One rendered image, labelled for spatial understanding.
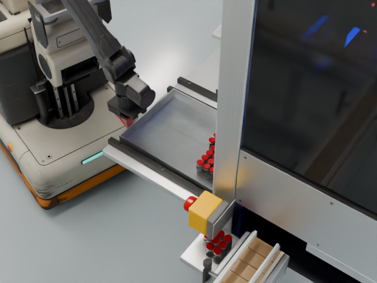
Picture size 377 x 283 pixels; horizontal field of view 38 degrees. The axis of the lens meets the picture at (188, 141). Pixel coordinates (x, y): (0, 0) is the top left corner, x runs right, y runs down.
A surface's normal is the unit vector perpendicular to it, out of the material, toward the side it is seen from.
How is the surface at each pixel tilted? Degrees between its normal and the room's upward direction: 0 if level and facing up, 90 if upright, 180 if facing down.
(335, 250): 90
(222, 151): 90
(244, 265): 0
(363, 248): 90
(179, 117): 0
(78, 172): 90
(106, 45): 58
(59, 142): 0
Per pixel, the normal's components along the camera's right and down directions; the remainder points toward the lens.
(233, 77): -0.59, 0.59
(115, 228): 0.00, -0.68
